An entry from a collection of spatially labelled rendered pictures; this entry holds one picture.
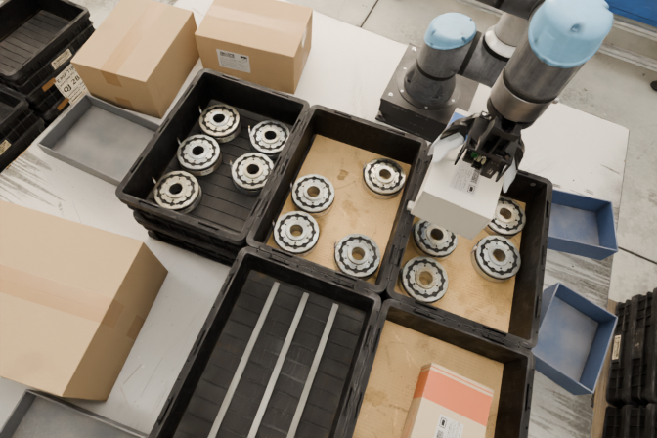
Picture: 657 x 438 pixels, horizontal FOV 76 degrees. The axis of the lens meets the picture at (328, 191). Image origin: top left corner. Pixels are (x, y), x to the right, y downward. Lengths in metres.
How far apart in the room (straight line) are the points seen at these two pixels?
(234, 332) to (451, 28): 0.88
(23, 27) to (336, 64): 1.29
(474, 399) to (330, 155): 0.63
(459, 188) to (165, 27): 0.98
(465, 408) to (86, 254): 0.79
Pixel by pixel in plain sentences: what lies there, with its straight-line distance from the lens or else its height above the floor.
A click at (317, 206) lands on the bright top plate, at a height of 0.86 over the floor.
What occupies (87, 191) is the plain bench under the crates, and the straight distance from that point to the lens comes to 1.31.
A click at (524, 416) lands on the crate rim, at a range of 0.90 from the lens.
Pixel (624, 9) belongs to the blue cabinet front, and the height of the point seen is 0.36.
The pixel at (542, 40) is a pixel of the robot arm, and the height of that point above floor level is 1.43.
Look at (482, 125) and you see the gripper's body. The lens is 0.68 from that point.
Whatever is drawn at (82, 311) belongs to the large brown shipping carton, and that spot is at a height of 0.90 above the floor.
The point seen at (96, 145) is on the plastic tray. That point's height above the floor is 0.70.
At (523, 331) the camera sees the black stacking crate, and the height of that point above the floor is 0.90.
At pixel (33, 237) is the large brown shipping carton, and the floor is 0.90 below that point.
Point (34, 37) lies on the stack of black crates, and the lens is 2.12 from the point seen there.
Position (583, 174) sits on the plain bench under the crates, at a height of 0.70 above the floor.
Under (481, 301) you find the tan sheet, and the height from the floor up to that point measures 0.83.
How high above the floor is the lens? 1.74
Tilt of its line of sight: 61 degrees down
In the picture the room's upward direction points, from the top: 8 degrees clockwise
